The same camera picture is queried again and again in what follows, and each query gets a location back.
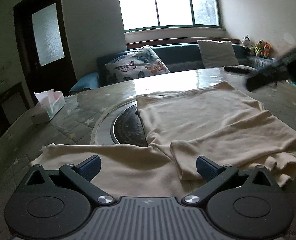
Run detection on orange plush toy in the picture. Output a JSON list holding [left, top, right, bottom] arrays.
[[262, 42, 272, 59]]

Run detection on plain grey cushion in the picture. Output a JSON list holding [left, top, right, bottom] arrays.
[[197, 40, 239, 68]]

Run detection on blue sofa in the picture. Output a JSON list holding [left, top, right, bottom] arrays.
[[70, 43, 272, 93]]

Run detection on black remote control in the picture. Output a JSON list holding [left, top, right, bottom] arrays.
[[224, 65, 257, 75]]

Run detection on tissue box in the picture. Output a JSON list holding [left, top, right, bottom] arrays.
[[29, 89, 66, 125]]

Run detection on round black stove inset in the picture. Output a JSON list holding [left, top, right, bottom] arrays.
[[110, 103, 148, 147]]

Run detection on green framed window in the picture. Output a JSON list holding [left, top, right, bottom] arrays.
[[119, 0, 221, 32]]

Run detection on dark wooden door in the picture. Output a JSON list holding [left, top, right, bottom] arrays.
[[14, 0, 77, 96]]

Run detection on cream knit sweater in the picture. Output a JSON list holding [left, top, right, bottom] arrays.
[[35, 82, 296, 198]]

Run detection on dark wooden cabinet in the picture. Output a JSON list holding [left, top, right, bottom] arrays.
[[0, 81, 30, 137]]

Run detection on black white plush toy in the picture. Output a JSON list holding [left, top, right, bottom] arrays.
[[242, 35, 255, 56]]

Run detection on butterfly print pillow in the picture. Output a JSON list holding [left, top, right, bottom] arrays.
[[105, 46, 170, 82]]

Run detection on yellow green plush toy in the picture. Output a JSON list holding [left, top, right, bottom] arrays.
[[253, 40, 266, 57]]

